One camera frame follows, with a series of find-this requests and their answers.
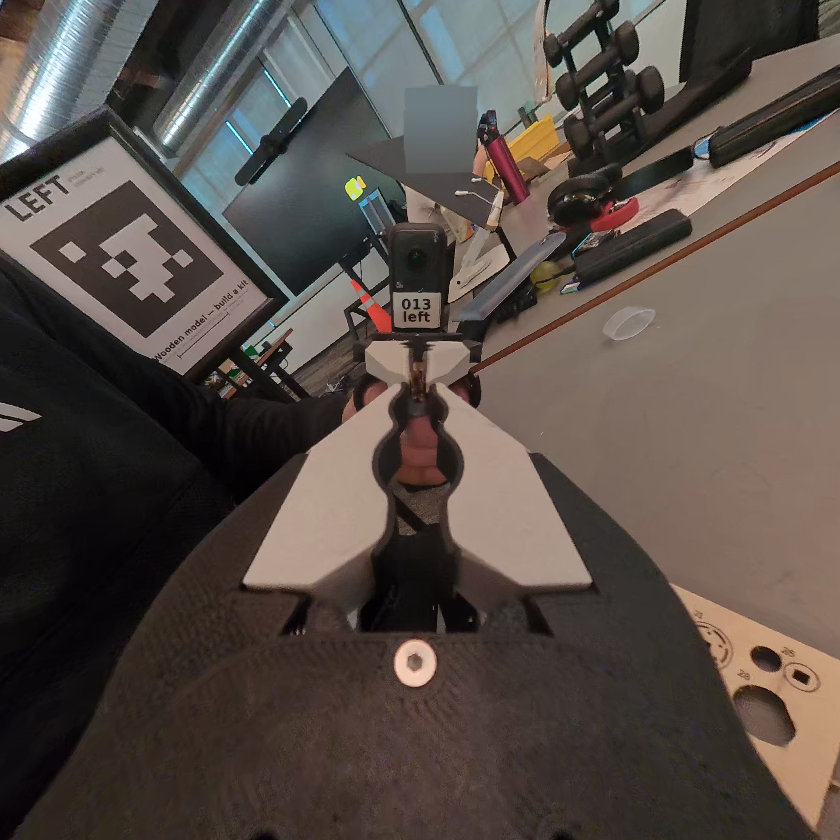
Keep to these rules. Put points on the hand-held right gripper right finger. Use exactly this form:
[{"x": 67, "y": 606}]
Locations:
[{"x": 525, "y": 525}]

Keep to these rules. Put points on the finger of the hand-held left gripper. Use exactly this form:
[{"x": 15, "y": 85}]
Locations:
[
  {"x": 449, "y": 361},
  {"x": 387, "y": 364}
]

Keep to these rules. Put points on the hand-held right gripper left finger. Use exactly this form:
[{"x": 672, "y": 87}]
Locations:
[{"x": 315, "y": 525}]

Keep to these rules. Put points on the small round wooden disc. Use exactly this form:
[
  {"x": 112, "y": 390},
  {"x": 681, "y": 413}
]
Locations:
[{"x": 420, "y": 380}]

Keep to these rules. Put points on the wooden parts sheet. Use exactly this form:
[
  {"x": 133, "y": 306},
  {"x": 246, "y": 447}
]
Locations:
[{"x": 807, "y": 754}]

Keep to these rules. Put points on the person's left forearm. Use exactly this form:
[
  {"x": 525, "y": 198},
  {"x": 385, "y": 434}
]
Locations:
[{"x": 275, "y": 433}]

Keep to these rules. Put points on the person's left hand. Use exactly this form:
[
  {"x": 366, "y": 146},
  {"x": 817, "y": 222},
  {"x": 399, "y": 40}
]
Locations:
[{"x": 420, "y": 453}]

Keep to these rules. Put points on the orange traffic cone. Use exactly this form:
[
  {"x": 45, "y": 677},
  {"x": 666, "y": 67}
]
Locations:
[{"x": 371, "y": 308}]

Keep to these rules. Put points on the blue grey plastic lid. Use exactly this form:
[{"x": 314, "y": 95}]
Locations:
[{"x": 512, "y": 275}]

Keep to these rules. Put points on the black flat board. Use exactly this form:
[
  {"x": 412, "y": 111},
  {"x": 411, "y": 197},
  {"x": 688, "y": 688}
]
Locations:
[{"x": 394, "y": 164}]

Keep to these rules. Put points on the black monitor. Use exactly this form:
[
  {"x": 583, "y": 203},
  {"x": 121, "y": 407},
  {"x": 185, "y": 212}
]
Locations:
[{"x": 308, "y": 210}]

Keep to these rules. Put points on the yellow green ball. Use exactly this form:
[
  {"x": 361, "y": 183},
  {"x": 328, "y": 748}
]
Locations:
[{"x": 544, "y": 275}]

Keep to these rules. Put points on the yellow box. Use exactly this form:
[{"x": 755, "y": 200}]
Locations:
[{"x": 535, "y": 138}]

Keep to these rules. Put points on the black headset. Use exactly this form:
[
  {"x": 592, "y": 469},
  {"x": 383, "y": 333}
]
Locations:
[{"x": 581, "y": 197}]

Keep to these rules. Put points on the red coiled band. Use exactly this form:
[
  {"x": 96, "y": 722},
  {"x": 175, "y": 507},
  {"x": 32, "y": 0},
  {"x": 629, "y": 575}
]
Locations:
[{"x": 620, "y": 213}]

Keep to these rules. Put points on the black long pouch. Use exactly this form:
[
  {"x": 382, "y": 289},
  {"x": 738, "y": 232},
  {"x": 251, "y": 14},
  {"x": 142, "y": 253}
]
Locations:
[
  {"x": 630, "y": 249},
  {"x": 774, "y": 118}
]

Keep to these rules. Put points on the black dumbbell rack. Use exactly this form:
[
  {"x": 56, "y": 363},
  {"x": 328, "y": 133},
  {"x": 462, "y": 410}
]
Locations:
[{"x": 604, "y": 79}]

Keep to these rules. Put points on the framed marker sign board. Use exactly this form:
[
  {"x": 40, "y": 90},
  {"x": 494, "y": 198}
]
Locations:
[{"x": 131, "y": 262}]

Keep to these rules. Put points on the black camera bar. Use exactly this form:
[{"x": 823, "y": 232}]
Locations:
[{"x": 272, "y": 141}]

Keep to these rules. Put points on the silver ventilation duct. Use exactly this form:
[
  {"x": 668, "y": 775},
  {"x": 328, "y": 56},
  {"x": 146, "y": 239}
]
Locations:
[
  {"x": 59, "y": 65},
  {"x": 223, "y": 72}
]

